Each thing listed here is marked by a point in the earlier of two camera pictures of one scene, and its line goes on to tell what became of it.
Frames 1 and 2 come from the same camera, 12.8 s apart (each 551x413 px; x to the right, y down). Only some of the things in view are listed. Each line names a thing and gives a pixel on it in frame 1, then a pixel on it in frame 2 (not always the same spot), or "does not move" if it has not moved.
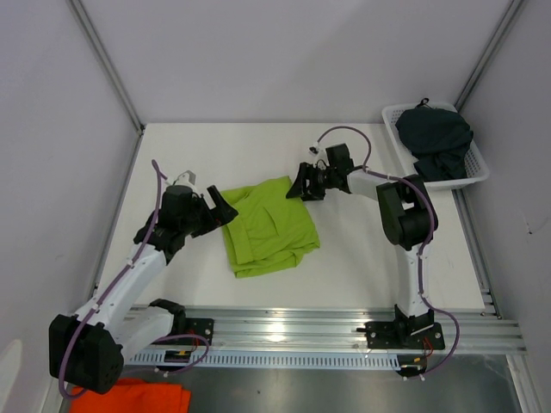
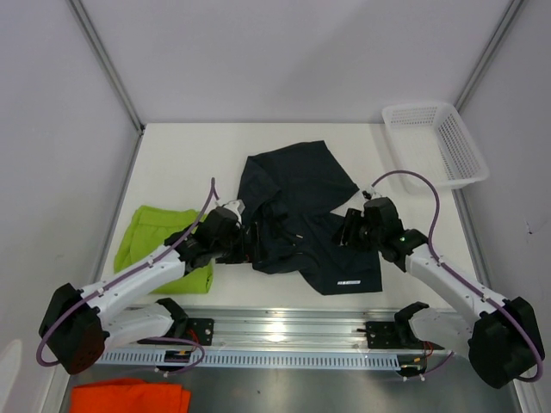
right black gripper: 300,190 → 353,219
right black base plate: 399,335 does not move
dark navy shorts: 437,138 → 288,196
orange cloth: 134,396 does not move
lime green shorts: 272,230 → 147,231
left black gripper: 222,212 → 247,252
